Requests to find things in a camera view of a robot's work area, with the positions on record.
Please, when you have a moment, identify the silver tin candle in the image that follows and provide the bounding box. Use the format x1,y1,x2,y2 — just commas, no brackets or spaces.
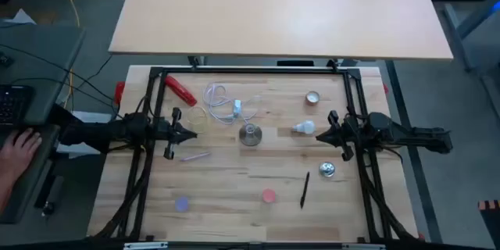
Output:
318,161,336,178

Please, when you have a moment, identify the pink candle in glass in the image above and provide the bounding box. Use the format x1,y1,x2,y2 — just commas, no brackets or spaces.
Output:
261,188,277,204

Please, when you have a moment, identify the black desk leg with knob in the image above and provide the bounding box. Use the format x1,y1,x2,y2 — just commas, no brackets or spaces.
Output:
34,159,66,220

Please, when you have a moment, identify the grey metal furniture frame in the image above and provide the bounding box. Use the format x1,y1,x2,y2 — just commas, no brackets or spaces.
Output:
443,0,500,72

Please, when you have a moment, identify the white crumpled paper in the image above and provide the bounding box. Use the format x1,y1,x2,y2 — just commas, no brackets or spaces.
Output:
6,8,37,25

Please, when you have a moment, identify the grey desk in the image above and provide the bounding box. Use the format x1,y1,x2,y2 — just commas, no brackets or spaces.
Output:
0,23,88,226

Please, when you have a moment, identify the person's forearm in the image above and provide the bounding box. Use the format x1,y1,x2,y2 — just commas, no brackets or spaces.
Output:
0,175,16,216

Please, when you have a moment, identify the thin black cable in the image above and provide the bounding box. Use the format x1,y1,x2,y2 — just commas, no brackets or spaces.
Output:
0,42,120,106

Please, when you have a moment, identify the black pen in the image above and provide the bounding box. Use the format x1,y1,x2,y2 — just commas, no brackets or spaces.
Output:
299,170,311,209

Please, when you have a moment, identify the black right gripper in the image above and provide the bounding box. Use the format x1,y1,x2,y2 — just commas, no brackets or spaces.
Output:
315,109,366,163

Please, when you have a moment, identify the purple candle in glass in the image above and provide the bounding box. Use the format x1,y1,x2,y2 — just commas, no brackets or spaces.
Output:
174,196,191,213

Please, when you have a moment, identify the red plastic tool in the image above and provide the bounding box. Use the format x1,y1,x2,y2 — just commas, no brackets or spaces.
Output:
163,75,198,107

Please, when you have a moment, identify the light wooden desk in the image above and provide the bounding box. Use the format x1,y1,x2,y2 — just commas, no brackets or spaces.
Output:
108,0,454,62

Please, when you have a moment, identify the silver metal bracket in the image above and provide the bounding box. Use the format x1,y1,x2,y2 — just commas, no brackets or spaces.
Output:
341,243,387,250
123,241,170,250

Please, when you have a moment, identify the red clamp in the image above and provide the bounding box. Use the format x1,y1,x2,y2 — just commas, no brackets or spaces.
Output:
114,80,126,106

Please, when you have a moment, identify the purple pen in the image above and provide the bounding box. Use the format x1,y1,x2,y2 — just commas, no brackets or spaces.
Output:
178,151,213,163

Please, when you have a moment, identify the orange black striped object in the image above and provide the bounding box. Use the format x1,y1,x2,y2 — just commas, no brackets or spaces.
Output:
477,199,500,212

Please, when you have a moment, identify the white lightbulb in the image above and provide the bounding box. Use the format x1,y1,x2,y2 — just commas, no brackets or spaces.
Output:
291,120,316,135

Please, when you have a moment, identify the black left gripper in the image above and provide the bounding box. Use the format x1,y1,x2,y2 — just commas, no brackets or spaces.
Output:
154,107,198,161

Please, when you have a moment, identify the person's hand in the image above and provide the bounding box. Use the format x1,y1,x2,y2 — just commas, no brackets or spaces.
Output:
0,127,43,183

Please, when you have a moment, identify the black cable bundle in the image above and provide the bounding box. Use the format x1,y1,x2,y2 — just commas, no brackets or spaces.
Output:
357,152,417,241
91,152,152,240

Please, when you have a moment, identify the black metal table frame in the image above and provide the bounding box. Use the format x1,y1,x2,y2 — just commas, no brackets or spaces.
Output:
116,65,391,243

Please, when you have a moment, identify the white power cord with switch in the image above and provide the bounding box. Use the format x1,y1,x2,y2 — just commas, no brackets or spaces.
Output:
202,81,262,126

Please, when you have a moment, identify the black keyboard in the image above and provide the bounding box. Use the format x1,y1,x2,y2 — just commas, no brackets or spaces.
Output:
0,84,35,127

